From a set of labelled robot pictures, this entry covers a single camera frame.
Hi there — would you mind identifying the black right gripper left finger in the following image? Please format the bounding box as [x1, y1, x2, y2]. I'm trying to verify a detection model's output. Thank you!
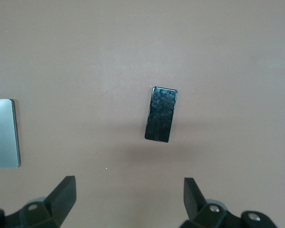
[0, 175, 76, 228]

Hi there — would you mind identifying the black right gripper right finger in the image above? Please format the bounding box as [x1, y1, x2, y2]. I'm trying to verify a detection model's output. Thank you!
[182, 177, 278, 228]

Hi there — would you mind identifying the black smartphone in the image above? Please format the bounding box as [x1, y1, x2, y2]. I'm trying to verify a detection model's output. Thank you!
[144, 86, 178, 143]

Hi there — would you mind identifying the silver laptop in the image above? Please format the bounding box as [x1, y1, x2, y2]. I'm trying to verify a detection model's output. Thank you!
[0, 99, 21, 169]

